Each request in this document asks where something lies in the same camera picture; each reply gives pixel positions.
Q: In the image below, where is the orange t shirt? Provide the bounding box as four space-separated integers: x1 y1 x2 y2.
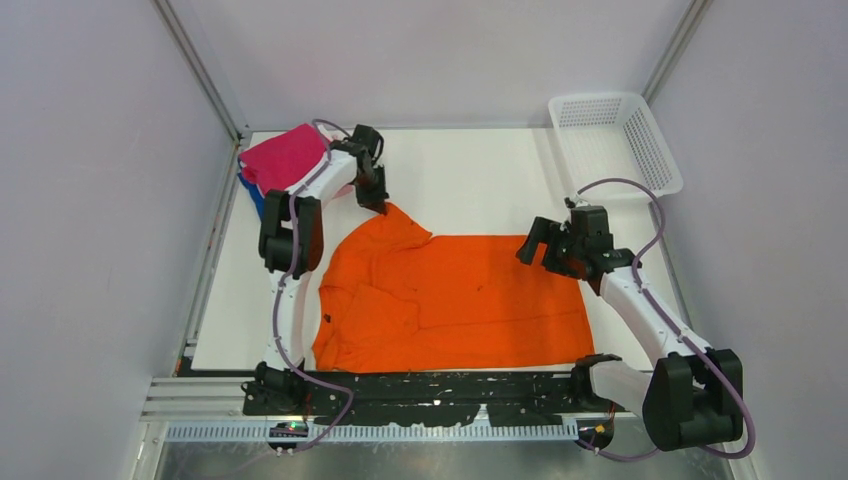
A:
312 206 595 373

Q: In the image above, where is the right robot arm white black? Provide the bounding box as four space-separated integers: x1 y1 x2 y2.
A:
516 205 756 459

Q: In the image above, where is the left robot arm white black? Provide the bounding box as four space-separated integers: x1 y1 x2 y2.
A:
240 119 389 415

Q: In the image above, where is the folded magenta t shirt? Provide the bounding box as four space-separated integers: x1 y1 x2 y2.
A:
239 124 325 195

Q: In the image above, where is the white plastic basket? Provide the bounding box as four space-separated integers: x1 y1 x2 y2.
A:
548 92 684 197

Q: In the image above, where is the folded blue t shirt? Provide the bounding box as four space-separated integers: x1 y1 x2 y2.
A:
237 157 264 219

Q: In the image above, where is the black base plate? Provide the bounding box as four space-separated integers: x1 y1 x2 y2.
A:
241 369 614 427

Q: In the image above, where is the white slotted cable duct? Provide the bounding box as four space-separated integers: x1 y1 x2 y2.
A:
165 419 578 443

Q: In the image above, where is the aluminium frame rail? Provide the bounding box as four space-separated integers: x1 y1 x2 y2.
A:
151 0 245 145

